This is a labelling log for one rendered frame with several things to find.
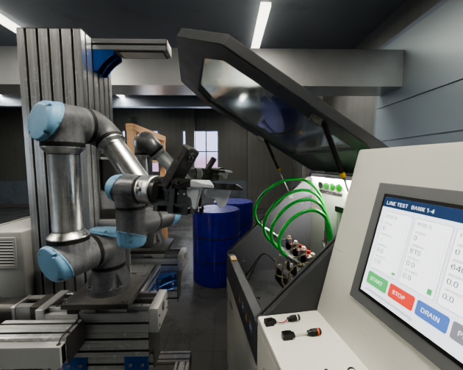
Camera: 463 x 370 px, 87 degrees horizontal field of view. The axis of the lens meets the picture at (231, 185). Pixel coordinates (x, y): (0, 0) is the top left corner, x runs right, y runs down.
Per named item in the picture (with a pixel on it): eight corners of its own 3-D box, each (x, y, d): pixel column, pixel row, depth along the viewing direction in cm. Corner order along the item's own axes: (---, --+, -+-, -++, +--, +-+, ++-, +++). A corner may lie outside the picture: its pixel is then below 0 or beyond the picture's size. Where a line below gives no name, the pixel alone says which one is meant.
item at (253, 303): (227, 279, 150) (227, 253, 149) (234, 278, 151) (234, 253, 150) (253, 357, 89) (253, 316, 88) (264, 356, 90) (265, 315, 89)
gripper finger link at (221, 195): (239, 208, 62) (203, 206, 60) (240, 184, 62) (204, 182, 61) (242, 208, 59) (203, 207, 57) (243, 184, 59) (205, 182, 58)
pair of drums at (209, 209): (253, 252, 413) (253, 197, 404) (251, 291, 287) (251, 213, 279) (208, 250, 421) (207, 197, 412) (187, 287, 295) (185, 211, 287)
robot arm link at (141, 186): (156, 176, 66) (132, 173, 59) (170, 176, 64) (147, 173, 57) (154, 203, 66) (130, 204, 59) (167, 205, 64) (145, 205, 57)
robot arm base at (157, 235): (132, 248, 133) (131, 230, 132) (142, 239, 148) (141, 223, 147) (160, 248, 133) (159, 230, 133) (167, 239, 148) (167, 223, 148)
